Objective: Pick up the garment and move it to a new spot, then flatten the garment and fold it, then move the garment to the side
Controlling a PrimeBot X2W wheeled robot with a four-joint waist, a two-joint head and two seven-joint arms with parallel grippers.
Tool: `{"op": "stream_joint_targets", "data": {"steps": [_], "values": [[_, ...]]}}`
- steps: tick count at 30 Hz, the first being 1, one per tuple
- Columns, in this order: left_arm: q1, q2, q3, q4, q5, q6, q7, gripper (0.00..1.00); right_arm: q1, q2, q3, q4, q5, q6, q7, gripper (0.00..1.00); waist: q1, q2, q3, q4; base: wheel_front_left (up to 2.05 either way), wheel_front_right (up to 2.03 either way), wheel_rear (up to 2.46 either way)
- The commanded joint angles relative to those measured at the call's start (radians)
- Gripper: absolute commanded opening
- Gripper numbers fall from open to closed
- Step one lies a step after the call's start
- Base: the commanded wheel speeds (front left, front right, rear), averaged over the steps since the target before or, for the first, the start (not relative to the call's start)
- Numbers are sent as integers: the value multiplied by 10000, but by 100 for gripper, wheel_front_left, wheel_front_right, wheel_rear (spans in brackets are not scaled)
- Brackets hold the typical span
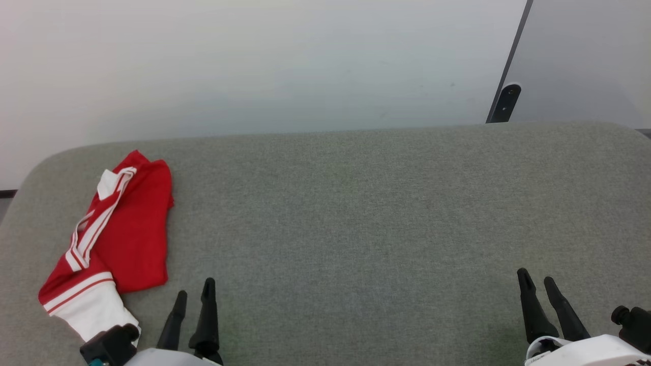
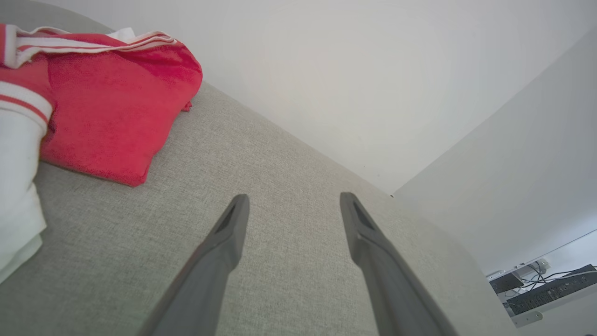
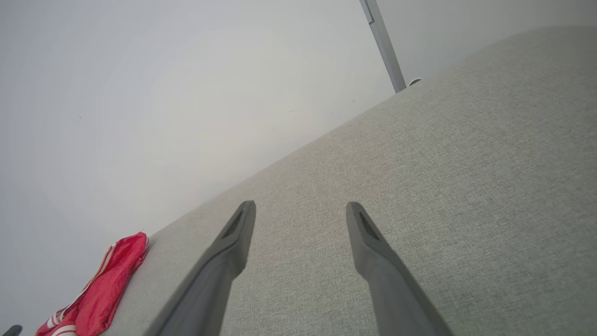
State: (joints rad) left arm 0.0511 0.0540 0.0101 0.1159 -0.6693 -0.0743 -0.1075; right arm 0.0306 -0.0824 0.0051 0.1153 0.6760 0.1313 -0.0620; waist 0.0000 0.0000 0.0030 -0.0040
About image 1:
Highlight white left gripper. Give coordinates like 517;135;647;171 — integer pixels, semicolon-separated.
125;278;224;366

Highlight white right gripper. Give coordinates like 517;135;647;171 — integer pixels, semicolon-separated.
517;268;651;366

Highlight red and white basketball jersey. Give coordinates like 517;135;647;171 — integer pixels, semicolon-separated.
38;150;174;342

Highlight grey fabric sofa cushion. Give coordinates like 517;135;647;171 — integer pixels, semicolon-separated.
0;122;651;366

